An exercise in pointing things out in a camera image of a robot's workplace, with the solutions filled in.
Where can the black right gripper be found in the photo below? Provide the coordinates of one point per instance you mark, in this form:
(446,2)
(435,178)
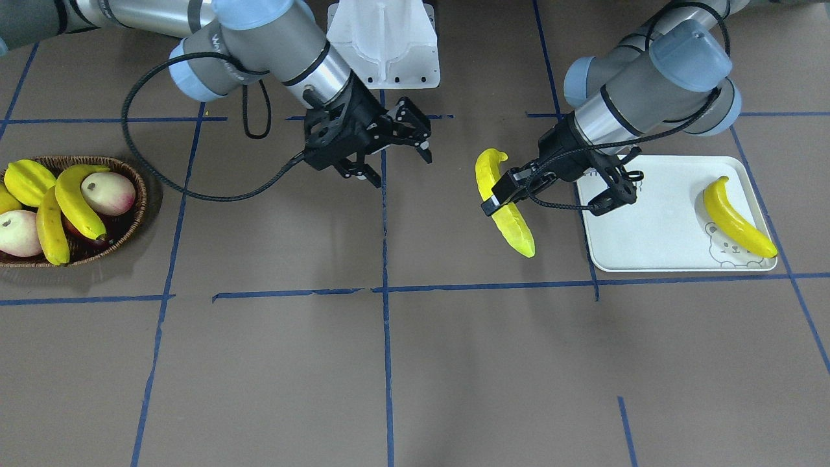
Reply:
(368,114)

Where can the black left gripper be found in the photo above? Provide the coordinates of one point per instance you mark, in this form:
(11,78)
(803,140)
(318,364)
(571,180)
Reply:
(563,155)

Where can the yellow banana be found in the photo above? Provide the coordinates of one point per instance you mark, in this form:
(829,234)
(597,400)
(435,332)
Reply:
(51,233)
(73,204)
(508,219)
(732,223)

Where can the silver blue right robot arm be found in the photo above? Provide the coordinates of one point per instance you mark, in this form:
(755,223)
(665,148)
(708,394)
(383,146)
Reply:
(227,45)

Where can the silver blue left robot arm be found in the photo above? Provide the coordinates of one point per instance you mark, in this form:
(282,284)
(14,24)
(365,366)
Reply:
(669,75)

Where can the brown wicker basket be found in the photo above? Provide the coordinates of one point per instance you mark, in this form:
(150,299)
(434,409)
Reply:
(120,229)

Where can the white bear tray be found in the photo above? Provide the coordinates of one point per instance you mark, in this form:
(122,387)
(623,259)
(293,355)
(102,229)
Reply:
(667,229)

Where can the pink white peach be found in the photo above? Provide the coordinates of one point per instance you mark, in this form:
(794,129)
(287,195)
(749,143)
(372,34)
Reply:
(110,194)

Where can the yellow starfruit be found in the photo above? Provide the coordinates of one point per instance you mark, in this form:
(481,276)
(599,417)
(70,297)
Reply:
(27,181)

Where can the pink white apple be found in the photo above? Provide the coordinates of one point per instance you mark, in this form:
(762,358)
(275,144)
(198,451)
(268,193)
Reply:
(19,234)

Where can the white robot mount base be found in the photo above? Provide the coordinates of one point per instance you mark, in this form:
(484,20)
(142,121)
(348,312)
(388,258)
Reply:
(390,45)

